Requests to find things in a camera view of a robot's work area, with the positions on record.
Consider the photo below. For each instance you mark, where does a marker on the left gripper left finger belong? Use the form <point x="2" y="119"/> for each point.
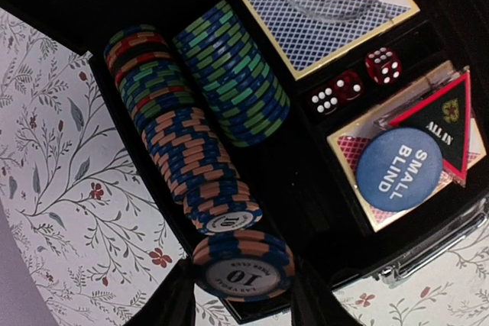
<point x="173" y="302"/>

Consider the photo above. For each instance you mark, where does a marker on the blue playing card deck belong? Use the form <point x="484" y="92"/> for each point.
<point x="309" y="34"/>

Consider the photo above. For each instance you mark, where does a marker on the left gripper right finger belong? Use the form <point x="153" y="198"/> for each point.
<point x="313" y="302"/>

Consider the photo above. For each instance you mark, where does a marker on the blue small blind button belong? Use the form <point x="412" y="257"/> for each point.
<point x="399" y="169"/>

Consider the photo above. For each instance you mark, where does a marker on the black triangular dealer button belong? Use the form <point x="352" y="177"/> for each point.
<point x="440" y="106"/>

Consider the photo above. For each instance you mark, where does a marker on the green chip stack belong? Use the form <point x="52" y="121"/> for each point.
<point x="235" y="79"/>

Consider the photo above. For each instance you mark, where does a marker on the blue white chip stack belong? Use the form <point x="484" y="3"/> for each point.
<point x="178" y="137"/>

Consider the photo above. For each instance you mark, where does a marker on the red die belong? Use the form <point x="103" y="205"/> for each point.
<point x="383" y="66"/>
<point x="322" y="101"/>
<point x="347" y="87"/>

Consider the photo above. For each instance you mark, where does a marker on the black poker case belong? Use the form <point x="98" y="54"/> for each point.
<point x="86" y="209"/>

